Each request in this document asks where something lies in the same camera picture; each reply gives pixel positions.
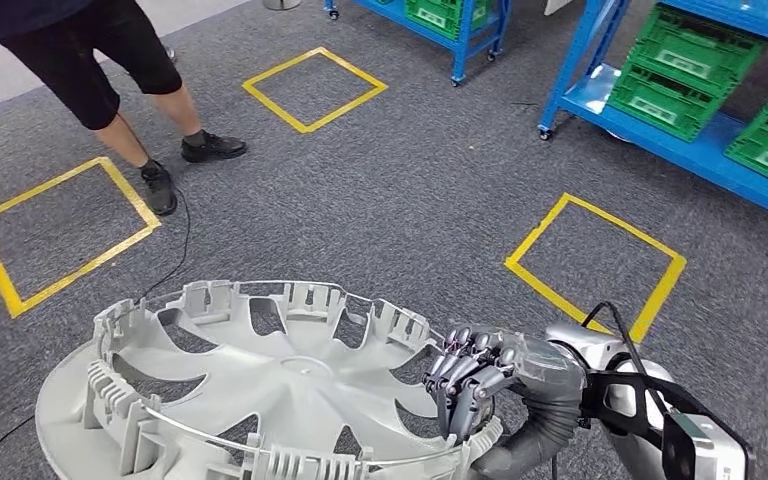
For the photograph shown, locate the grey plastic hubcap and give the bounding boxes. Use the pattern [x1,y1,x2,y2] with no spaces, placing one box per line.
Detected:
[34,279,505,480]

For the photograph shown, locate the black floor cable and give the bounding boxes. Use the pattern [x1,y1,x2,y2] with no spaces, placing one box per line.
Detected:
[0,188,193,478]

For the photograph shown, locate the blue metal shelf rack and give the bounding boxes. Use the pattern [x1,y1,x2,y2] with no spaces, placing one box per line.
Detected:
[322,0,512,87]
[537,0,768,270]

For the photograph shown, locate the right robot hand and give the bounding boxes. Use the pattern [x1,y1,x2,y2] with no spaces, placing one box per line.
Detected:
[421,324,587,445]

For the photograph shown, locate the person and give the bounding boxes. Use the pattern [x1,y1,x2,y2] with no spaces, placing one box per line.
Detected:
[0,0,249,218]

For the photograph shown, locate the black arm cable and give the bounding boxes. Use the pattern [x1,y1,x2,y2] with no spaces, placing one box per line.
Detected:
[579,301,657,399]

